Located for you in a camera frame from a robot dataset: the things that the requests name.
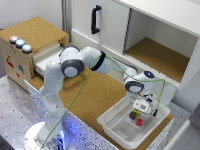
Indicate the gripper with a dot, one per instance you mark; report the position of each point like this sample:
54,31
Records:
144,104

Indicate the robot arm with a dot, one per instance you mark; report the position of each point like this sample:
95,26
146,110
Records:
53,83

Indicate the yellow block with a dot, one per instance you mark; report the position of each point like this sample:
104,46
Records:
135,113

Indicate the purple block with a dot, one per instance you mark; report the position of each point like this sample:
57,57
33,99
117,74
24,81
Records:
132,117

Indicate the pink block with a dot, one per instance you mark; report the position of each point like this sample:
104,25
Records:
139,122

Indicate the white plastic box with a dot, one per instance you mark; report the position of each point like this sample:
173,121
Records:
115,128

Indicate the white sliding door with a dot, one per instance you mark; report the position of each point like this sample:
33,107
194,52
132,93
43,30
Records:
110,23

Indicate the white cabinet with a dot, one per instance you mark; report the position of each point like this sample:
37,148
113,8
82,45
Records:
160,13

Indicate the wooden drawer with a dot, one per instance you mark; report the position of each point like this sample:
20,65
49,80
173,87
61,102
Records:
45,61

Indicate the green button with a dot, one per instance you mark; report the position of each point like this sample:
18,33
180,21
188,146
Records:
26,48

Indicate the wooden drawer box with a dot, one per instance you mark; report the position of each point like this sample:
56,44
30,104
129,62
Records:
33,31

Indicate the red button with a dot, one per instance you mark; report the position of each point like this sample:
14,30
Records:
13,39

